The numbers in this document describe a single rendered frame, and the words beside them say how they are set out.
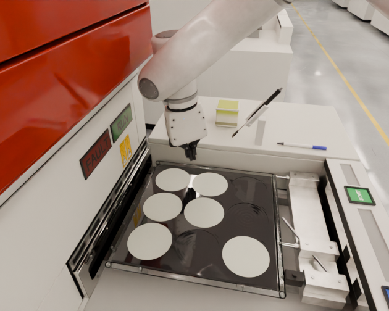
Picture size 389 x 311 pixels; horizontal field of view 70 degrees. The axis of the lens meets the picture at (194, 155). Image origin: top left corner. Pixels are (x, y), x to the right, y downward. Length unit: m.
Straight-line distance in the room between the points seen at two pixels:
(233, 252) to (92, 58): 0.47
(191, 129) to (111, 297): 0.42
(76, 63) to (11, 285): 0.31
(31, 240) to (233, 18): 0.47
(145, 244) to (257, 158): 0.41
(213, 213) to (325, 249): 0.26
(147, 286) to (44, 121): 0.45
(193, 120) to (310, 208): 0.39
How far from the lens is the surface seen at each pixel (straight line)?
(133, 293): 0.70
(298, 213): 0.79
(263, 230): 0.70
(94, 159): 0.59
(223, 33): 0.53
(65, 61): 0.42
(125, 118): 0.71
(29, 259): 0.49
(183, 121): 0.68
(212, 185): 0.79
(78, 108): 0.44
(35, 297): 0.54
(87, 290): 0.67
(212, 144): 0.84
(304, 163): 0.88
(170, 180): 0.81
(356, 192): 0.78
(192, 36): 0.52
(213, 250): 0.65
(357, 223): 0.71
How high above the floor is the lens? 1.43
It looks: 36 degrees down
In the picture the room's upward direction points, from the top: straight up
